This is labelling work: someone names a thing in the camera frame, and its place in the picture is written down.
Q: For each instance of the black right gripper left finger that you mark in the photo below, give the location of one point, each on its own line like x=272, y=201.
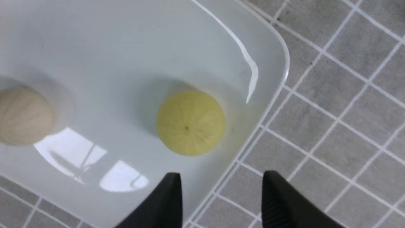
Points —
x=163, y=208

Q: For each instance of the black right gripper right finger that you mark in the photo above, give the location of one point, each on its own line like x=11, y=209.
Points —
x=282, y=206

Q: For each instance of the yellow steamed bun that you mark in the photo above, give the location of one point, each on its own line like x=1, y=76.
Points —
x=190, y=122

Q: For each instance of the white square plate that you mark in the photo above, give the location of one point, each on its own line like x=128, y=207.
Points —
x=106, y=66

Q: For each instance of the beige steamed bun on plate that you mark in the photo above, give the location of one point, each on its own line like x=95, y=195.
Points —
x=26, y=117

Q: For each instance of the grey checkered tablecloth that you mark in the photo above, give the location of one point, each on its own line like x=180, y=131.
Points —
x=335, y=130

